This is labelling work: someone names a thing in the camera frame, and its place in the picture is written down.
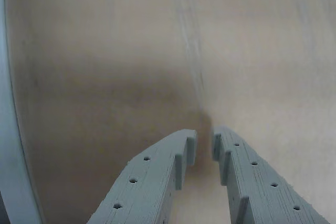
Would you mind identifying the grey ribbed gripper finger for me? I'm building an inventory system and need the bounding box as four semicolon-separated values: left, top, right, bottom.
211;125;333;224
86;129;197;224

